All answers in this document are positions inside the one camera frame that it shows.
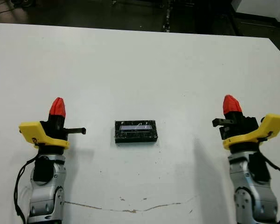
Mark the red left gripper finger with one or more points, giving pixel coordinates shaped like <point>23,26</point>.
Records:
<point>53,109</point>
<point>61,109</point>

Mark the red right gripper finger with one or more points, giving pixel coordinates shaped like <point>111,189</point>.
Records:
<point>228,107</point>
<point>238,109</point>

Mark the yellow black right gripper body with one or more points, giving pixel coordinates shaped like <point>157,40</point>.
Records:
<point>242,130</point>

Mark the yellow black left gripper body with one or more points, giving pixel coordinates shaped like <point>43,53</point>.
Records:
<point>30,130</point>

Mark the black camera box lid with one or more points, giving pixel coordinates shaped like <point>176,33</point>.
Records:
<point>136,131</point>

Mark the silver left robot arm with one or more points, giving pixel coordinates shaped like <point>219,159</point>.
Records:
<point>46,193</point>

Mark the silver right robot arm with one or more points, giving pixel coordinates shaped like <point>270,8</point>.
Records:
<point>254,198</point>

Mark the metal pole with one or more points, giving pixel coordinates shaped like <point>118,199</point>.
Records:
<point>167,15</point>

